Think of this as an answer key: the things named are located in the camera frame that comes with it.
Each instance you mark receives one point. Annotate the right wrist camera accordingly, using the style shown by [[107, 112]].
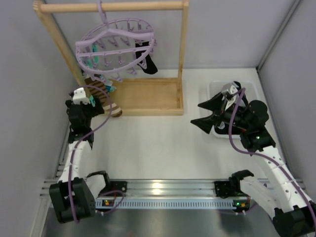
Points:
[[229, 92]]

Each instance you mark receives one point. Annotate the purple round clip hanger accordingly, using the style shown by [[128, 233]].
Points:
[[114, 41]]

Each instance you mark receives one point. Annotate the black sock grey blue marks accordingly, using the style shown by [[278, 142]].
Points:
[[244, 101]]

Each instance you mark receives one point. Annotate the teal patterned sock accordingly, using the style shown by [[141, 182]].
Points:
[[94, 63]]

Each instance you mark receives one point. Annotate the black sock white stripes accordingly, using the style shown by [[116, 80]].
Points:
[[221, 128]]

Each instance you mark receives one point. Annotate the wooden hanger rack frame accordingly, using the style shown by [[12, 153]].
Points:
[[135, 97]]

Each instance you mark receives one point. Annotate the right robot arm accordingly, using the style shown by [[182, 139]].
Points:
[[292, 211]]

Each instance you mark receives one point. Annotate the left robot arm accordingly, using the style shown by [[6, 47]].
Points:
[[73, 196]]

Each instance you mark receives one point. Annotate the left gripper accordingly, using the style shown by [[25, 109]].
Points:
[[82, 106]]

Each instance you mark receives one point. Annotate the brown cream striped sock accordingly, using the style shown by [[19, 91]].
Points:
[[116, 110]]

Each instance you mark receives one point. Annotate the aluminium mounting rail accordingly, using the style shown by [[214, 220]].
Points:
[[232, 194]]

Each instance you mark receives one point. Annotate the white plastic basket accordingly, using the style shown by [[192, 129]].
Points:
[[250, 91]]

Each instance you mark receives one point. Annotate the thin black sock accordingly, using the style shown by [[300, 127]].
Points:
[[151, 68]]

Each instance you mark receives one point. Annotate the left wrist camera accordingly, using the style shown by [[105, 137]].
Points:
[[78, 96]]

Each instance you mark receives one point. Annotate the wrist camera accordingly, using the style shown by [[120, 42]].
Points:
[[78, 96], [229, 92]]

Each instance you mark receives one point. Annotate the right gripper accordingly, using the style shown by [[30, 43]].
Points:
[[217, 114]]

